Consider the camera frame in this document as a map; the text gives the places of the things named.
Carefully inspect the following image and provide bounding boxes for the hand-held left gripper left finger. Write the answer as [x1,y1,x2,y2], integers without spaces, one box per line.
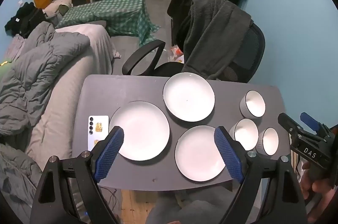
[30,126,124,224]

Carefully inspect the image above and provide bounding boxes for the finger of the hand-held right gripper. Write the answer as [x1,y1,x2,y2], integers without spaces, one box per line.
[300,112,329,135]
[278,113,304,136]

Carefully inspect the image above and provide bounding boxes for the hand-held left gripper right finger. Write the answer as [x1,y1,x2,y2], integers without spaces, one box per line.
[214,126,308,224]

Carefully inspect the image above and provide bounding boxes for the white bowl with grey outside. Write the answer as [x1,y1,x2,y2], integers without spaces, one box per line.
[229,118,259,151]
[256,127,279,156]
[240,90,266,118]

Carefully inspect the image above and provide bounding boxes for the person's right hand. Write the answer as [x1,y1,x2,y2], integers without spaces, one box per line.
[301,161,338,214]

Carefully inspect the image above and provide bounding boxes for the white smartphone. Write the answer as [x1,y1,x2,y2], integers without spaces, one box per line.
[88,115,109,152]

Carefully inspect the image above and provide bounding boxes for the person's grey trousers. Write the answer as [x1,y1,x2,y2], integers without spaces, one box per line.
[152,187,238,224]

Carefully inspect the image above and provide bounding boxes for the grey bed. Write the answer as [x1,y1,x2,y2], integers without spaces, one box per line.
[25,50,114,169]

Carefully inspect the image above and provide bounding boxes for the black mesh office chair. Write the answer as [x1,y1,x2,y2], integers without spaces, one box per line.
[122,19,266,83]

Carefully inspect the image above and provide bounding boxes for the grey quilt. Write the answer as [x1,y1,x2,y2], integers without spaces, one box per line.
[0,143,50,214]

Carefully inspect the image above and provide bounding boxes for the grey duvet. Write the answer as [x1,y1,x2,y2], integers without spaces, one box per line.
[0,22,91,135]

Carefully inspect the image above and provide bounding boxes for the light grey blanket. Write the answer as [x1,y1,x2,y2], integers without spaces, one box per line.
[57,24,122,74]

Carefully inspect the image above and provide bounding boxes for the plastic bags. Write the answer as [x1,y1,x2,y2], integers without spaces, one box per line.
[169,45,185,63]

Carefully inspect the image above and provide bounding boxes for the dark grey fleece garment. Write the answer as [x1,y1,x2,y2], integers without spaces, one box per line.
[176,0,254,80]

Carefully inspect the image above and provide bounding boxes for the green pillow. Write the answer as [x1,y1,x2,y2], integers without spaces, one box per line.
[0,59,14,79]

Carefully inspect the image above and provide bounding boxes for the green checked cloth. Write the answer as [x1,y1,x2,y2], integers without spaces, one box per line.
[55,0,161,47]

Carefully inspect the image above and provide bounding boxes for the black clothes pile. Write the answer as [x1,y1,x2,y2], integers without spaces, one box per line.
[4,2,48,38]

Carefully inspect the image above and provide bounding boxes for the black cable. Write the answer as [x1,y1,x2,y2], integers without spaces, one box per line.
[99,186,119,214]

